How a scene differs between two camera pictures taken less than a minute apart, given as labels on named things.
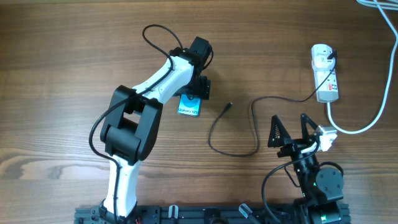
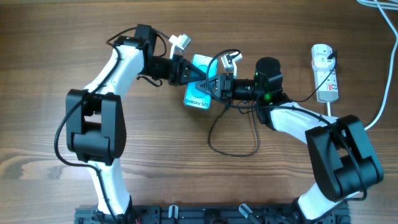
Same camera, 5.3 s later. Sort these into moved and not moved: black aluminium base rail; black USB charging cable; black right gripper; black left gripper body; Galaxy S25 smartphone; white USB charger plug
Moved: black left gripper body; black right gripper; black USB charging cable; Galaxy S25 smartphone
Not moved: white USB charger plug; black aluminium base rail
